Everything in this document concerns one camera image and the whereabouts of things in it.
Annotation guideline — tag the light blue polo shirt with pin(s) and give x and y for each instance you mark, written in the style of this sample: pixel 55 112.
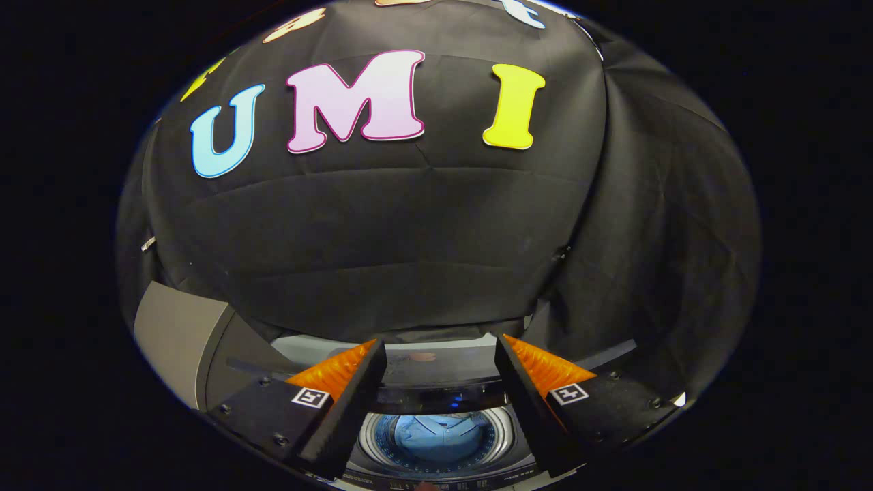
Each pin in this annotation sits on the light blue polo shirt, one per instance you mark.
pixel 440 440

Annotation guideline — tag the grey washing machine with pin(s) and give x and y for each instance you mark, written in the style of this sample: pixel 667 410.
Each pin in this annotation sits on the grey washing machine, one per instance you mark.
pixel 477 483

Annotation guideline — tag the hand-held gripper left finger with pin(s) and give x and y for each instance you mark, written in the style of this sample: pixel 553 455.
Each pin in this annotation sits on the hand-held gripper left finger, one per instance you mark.
pixel 344 416

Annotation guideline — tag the silver metal clip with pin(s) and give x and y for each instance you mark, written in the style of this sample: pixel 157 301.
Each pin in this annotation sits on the silver metal clip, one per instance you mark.
pixel 148 243

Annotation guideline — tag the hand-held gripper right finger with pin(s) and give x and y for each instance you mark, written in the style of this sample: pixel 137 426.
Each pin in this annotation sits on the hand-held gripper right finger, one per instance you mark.
pixel 528 409

